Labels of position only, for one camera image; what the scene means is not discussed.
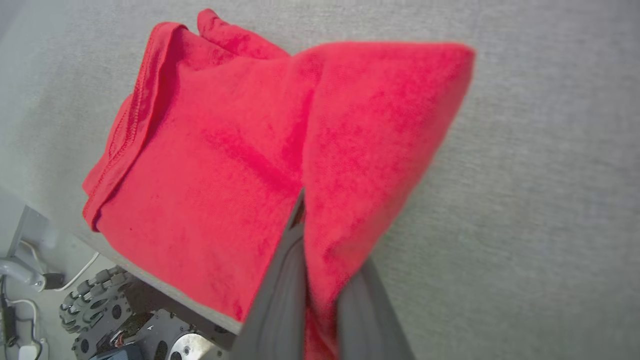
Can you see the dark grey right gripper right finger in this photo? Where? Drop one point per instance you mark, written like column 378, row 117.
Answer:
column 372, row 320

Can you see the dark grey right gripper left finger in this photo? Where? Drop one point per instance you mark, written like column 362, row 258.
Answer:
column 277, row 300

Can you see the red shirt with white sleeves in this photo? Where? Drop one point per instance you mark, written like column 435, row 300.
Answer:
column 240, row 165

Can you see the metal robot base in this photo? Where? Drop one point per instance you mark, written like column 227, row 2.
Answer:
column 150, row 335

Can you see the grey mecanum wheel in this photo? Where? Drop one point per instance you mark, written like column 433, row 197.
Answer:
column 95, row 300

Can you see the grey fabric sofa cushion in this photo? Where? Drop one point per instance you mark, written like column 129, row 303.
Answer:
column 525, row 200

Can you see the white power adapter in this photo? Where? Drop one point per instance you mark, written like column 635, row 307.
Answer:
column 30, row 351

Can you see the grey curved tube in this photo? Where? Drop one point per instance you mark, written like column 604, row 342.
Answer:
column 20, row 272

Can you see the grey table leg bracket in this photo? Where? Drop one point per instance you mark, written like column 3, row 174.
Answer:
column 30, row 232

